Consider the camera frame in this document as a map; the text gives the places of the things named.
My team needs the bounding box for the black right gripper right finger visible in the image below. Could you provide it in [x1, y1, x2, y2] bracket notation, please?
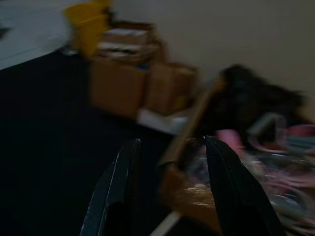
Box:
[203, 135, 284, 236]

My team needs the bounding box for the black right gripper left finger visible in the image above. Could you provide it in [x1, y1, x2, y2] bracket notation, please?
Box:
[78, 137, 142, 236]

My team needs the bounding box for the large cardboard box of trash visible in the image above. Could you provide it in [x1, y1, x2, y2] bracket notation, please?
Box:
[157, 81, 315, 236]

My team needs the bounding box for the yellow plastic rubbish bin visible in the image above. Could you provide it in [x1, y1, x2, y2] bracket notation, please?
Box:
[63, 0, 111, 59]

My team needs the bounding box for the white flat box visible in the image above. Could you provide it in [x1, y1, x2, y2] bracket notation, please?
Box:
[136, 107, 190, 135]

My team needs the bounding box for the black floor mat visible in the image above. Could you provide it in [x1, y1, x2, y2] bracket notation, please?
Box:
[0, 49, 188, 236]

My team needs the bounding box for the black cloth bundle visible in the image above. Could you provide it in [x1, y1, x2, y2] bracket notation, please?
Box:
[201, 64, 306, 134]

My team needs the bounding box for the large plain cardboard box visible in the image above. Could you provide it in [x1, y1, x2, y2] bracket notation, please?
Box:
[90, 58, 151, 119]

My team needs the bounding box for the cardboard box with yellow mark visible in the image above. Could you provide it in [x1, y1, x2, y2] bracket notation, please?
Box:
[144, 62, 198, 117]

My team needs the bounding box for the open cardboard box with papers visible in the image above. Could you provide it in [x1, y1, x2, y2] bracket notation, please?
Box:
[98, 22, 168, 65]

